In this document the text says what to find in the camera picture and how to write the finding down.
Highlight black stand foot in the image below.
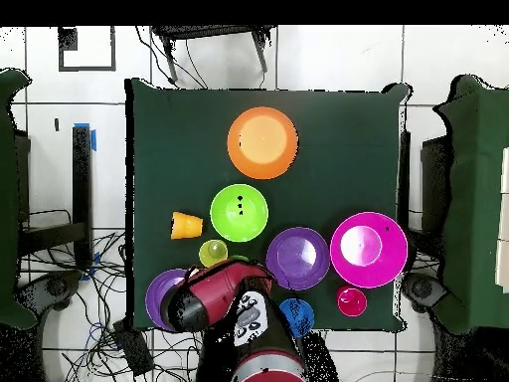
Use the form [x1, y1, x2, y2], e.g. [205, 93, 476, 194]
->
[15, 270, 83, 319]
[401, 272, 448, 313]

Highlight blue tape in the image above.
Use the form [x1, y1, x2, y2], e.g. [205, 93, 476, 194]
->
[73, 121, 97, 152]

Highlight white boxes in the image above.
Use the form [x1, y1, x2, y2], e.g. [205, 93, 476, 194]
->
[494, 145, 509, 294]

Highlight black chair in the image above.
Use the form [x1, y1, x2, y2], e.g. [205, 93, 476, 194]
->
[150, 25, 278, 87]

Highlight black table frame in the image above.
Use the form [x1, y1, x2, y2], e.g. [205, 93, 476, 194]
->
[398, 129, 452, 240]
[13, 123, 94, 272]

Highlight dark green table cloth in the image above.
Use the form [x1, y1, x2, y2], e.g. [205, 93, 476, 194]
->
[123, 78, 411, 333]

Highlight large pink bowl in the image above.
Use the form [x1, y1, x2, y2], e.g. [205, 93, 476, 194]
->
[329, 211, 410, 289]

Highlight green cloth side table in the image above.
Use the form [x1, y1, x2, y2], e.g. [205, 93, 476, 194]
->
[0, 68, 39, 330]
[431, 74, 509, 336]

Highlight yellow cup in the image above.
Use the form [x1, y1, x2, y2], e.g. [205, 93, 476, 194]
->
[198, 239, 230, 269]

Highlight orange cup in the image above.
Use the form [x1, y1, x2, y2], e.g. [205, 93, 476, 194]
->
[170, 211, 205, 241]

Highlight purple bowl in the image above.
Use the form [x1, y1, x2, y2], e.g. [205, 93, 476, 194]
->
[265, 226, 331, 291]
[144, 269, 189, 332]

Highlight red cup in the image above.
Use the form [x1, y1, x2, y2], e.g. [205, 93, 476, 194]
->
[336, 286, 369, 318]

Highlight blue bowl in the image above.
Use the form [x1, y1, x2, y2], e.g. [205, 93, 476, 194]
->
[278, 297, 316, 339]

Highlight large orange bowl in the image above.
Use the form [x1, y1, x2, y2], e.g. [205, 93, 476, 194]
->
[226, 105, 299, 180]

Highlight green bowl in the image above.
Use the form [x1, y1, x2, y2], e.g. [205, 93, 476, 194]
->
[209, 183, 269, 243]

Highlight tangle of floor cables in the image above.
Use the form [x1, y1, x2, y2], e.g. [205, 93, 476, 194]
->
[19, 208, 204, 382]

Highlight black power strip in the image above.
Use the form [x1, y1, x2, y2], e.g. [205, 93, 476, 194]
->
[111, 320, 155, 377]

